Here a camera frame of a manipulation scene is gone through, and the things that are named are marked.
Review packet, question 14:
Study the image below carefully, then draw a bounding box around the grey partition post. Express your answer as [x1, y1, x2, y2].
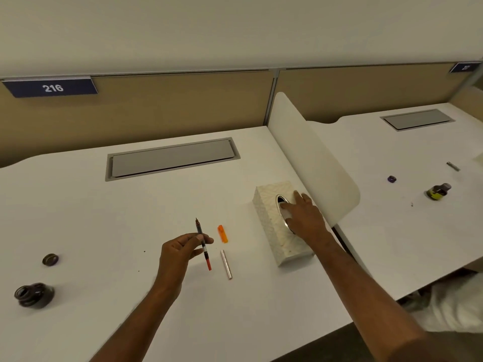
[263, 69, 280, 127]

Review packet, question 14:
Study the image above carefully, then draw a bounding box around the silver pen barrel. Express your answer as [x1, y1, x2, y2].
[220, 250, 233, 280]

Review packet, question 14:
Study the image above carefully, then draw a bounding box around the beige partition panel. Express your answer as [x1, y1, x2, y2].
[0, 69, 275, 168]
[272, 63, 483, 125]

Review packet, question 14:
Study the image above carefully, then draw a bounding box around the red and black pen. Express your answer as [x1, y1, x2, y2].
[195, 218, 212, 271]

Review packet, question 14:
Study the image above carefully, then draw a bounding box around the person's right forearm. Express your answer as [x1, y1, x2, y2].
[314, 233, 483, 362]

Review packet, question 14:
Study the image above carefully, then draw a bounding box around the white textured tissue box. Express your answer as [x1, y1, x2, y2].
[252, 181, 315, 267]

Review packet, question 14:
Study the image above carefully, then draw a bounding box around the yellow label ink bottle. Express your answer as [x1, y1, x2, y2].
[426, 183, 452, 201]

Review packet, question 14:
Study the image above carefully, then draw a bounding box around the grey desk cable cover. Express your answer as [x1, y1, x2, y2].
[105, 137, 241, 182]
[380, 108, 456, 132]

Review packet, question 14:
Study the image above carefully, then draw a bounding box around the white cloth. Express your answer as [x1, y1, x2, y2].
[401, 272, 483, 334]

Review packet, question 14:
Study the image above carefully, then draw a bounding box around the white curved desk divider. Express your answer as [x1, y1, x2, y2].
[267, 92, 361, 227]

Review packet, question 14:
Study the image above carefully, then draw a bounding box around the blue number sign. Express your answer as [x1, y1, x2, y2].
[449, 62, 482, 74]
[2, 77, 99, 98]

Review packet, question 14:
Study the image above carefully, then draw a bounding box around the person's right hand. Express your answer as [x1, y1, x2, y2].
[280, 190, 330, 246]

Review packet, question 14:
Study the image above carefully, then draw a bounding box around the person's left hand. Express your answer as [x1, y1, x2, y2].
[155, 233, 214, 297]

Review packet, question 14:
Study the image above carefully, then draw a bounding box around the person's left forearm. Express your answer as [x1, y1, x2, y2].
[89, 284, 179, 362]

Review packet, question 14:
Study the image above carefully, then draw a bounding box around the dark ink bottle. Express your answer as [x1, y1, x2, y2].
[14, 283, 55, 309]

